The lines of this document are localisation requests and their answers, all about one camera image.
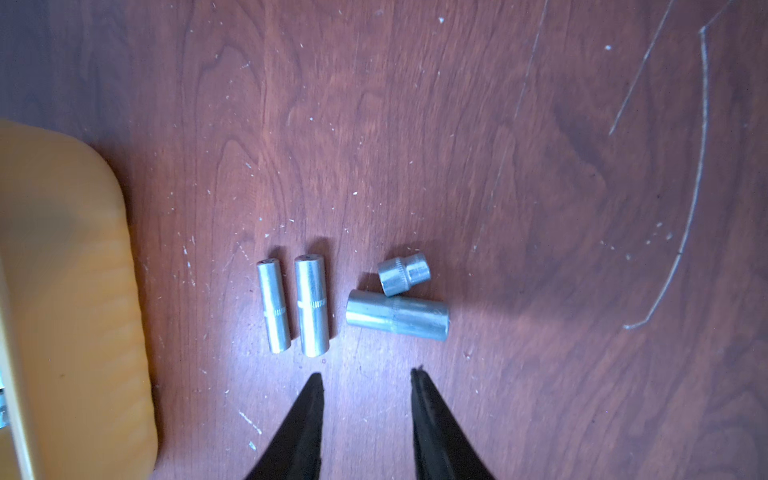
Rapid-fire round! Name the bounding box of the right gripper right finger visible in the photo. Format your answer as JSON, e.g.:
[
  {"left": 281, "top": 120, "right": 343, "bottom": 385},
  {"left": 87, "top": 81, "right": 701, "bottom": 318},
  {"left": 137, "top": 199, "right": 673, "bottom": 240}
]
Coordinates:
[{"left": 411, "top": 368, "right": 494, "bottom": 479}]

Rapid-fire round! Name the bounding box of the short silver socket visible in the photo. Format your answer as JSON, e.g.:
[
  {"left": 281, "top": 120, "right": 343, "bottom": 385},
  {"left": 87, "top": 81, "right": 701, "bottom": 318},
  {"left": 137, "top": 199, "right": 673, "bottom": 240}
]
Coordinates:
[{"left": 377, "top": 252, "right": 431, "bottom": 297}]

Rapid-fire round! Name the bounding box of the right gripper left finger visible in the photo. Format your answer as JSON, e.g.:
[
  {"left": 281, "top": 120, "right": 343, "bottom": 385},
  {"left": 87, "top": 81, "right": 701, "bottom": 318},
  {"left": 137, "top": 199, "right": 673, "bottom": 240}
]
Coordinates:
[{"left": 245, "top": 372, "right": 325, "bottom": 479}]

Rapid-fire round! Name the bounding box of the yellow plastic tray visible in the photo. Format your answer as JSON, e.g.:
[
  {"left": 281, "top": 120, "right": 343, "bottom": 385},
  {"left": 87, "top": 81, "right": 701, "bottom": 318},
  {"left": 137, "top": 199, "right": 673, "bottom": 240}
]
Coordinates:
[{"left": 1, "top": 120, "right": 158, "bottom": 479}]

